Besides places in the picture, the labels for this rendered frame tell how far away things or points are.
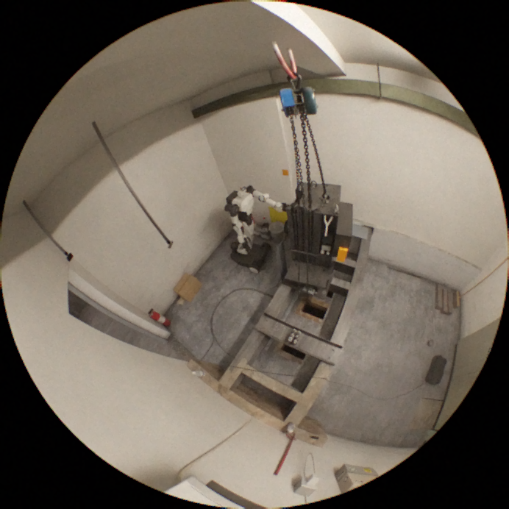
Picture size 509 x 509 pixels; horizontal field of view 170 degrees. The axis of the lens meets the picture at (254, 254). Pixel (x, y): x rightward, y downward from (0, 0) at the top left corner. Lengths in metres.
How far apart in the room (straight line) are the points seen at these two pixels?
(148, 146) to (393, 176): 3.24
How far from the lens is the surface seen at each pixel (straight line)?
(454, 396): 3.28
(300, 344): 1.80
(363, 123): 2.24
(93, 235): 2.55
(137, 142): 2.68
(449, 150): 2.48
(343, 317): 1.93
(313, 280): 1.79
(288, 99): 0.81
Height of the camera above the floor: 2.45
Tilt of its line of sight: 49 degrees down
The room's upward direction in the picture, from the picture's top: 20 degrees counter-clockwise
